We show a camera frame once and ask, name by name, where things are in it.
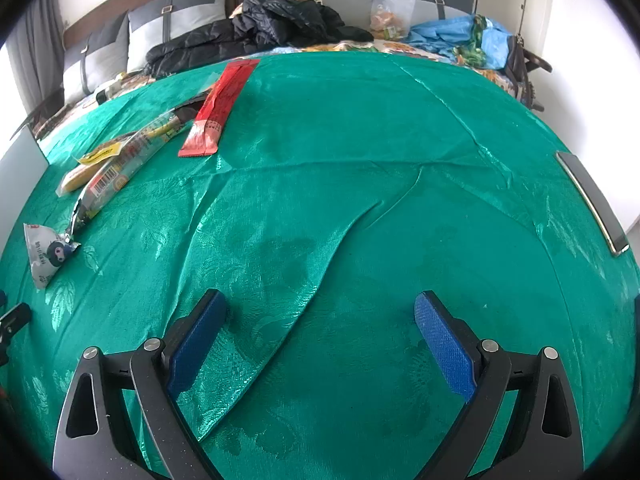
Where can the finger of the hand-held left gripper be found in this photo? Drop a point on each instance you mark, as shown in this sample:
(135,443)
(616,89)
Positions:
(15,320)

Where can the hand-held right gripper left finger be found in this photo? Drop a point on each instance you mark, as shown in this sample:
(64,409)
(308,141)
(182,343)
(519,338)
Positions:
(195,345)

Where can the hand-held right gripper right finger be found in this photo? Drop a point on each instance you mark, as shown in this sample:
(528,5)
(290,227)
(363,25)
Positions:
(445,345)

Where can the small white snack packet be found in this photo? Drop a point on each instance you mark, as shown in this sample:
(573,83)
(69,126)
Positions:
(45,255)

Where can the white storage box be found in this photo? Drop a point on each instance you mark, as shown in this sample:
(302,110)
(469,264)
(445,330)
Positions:
(22,180)

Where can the yellow label snack packet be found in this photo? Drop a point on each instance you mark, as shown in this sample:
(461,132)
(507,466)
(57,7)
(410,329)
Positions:
(87,172)

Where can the long clear sausage packet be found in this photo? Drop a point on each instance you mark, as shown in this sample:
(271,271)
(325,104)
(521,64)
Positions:
(125,165)

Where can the red stick snack packet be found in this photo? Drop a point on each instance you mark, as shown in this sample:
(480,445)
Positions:
(215,105)

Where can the green satin cloth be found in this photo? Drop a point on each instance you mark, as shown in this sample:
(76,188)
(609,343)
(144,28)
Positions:
(350,185)

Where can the silver phone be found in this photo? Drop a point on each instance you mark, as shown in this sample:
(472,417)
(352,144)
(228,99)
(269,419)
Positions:
(595,205)

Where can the dark snack packet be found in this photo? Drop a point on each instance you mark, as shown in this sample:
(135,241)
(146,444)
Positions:
(192,105)

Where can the white power strip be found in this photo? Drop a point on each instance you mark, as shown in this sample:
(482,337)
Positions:
(110,90)

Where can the grey curtain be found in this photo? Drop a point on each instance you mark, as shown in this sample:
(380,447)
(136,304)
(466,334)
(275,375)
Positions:
(35,45)

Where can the brown handbag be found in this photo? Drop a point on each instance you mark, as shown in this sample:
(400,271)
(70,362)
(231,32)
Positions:
(525,70)

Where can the blue clothing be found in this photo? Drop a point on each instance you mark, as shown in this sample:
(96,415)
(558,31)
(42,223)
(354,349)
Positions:
(450,40)

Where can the black puffer jacket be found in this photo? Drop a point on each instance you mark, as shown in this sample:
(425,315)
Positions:
(260,30)

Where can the clear plastic bag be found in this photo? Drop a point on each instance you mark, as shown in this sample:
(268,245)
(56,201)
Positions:
(392,12)

